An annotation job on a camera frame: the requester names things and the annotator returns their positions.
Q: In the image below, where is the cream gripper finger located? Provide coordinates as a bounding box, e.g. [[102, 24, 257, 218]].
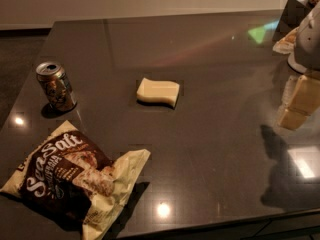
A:
[[282, 75, 320, 115], [277, 106, 308, 130]]

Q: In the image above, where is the dark box in background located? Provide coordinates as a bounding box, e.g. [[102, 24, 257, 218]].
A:
[[273, 0, 312, 41]]

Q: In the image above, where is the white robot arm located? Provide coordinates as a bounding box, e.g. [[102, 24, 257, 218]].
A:
[[277, 4, 320, 130]]

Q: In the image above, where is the brown soda can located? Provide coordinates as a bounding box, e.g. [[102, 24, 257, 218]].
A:
[[36, 61, 77, 112]]

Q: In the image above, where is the snack packet in background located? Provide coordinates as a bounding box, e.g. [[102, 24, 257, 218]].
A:
[[273, 28, 298, 54]]

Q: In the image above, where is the yellow sponge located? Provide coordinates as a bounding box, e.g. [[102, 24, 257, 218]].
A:
[[136, 78, 180, 107]]

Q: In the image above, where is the brown sea salt chip bag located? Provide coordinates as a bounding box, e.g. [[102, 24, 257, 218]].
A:
[[1, 121, 150, 240]]

